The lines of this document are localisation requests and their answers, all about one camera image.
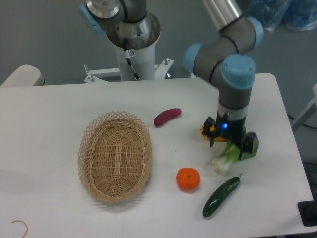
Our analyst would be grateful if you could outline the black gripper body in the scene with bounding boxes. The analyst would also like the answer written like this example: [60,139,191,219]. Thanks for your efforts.
[215,117,246,145]

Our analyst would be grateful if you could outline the black device at table edge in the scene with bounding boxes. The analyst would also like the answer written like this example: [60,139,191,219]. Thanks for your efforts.
[298,201,317,227]

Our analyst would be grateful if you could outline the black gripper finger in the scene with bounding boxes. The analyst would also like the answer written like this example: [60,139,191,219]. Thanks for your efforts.
[203,117,216,147]
[239,132,256,159]

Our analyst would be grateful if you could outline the purple sweet potato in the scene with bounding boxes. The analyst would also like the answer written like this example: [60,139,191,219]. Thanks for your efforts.
[153,108,182,127]

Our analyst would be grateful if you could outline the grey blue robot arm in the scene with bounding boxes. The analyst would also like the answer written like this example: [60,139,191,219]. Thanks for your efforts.
[79,0,264,160]

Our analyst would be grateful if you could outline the white frame at right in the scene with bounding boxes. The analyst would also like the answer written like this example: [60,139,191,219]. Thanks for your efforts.
[291,84,317,132]

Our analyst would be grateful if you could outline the yellow mango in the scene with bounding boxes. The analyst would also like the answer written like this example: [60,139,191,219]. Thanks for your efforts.
[200,125,228,142]

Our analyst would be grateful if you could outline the blue plastic bag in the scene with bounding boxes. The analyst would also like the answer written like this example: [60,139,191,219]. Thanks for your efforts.
[248,0,317,32]

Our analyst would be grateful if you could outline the dark green cucumber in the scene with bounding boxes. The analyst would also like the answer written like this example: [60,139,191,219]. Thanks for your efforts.
[202,174,242,218]

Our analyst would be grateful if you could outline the green bok choy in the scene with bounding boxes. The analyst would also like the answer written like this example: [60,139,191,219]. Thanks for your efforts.
[212,135,259,175]

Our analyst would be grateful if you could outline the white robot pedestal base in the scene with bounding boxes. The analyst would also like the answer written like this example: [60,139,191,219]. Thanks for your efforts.
[84,12,193,83]

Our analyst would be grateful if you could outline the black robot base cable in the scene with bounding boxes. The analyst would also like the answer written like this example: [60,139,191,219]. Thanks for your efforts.
[123,37,141,81]

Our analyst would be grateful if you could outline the woven wicker basket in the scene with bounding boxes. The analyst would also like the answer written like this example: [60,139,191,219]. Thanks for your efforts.
[78,111,152,203]

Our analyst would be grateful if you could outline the tan rubber band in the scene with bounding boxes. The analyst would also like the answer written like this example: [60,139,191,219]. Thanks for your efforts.
[11,220,29,237]

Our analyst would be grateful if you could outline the orange tangerine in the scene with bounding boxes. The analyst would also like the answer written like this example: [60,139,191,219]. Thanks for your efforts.
[176,167,200,191]

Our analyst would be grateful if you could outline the white chair back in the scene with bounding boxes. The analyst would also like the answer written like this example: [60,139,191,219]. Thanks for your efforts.
[0,64,46,88]

